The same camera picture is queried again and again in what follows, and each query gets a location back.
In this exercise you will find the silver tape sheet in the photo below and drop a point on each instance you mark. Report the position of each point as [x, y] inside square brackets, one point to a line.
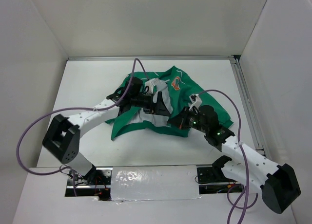
[154, 183]

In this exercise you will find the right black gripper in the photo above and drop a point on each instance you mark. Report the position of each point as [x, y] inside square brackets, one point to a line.
[180, 120]

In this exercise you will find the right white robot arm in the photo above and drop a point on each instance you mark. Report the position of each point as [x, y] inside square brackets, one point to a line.
[277, 185]

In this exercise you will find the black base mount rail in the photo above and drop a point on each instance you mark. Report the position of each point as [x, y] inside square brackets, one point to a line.
[100, 188]

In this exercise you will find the green zip jacket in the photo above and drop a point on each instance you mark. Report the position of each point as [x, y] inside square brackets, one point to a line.
[177, 87]

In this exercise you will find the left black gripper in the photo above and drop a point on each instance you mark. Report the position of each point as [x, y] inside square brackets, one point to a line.
[161, 109]

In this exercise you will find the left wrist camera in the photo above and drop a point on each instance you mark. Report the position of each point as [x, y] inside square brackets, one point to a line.
[150, 84]

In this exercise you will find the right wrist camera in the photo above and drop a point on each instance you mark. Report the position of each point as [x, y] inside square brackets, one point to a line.
[195, 101]

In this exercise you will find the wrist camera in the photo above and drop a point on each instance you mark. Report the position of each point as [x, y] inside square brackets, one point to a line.
[150, 84]
[195, 101]

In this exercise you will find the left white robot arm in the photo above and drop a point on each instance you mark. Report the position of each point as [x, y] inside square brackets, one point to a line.
[64, 133]

